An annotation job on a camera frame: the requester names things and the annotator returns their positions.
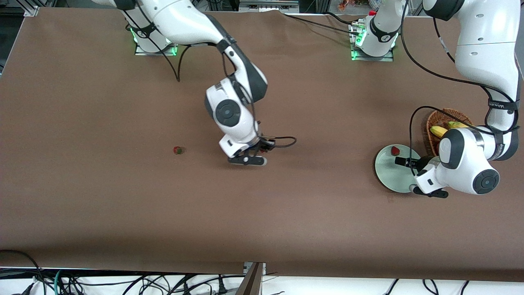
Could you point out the brown table cover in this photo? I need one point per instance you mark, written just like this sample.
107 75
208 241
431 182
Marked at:
262 225

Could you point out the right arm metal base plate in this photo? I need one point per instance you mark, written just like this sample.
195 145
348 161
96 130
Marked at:
141 52

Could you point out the pale green round plate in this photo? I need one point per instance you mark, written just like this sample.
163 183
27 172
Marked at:
389 174

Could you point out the small yellow banana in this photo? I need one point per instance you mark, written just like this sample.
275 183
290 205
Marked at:
439 131

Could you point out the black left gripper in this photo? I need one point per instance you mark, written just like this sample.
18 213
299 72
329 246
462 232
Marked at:
423 163

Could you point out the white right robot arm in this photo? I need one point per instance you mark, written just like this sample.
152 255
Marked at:
180 20

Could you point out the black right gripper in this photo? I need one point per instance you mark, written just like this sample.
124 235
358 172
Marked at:
263 144

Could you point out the brown wicker basket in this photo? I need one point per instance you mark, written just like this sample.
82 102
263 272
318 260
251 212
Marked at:
440 119

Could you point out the red strawberry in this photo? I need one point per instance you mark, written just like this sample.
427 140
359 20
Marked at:
177 150
395 150

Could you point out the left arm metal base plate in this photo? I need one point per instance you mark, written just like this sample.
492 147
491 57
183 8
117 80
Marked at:
387 58

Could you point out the silver metal box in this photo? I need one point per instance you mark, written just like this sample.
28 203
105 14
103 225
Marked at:
266 6

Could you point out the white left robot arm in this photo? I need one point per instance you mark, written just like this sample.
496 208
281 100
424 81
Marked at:
483 41

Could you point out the orange toy objects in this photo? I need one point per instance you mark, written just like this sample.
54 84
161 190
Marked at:
344 5

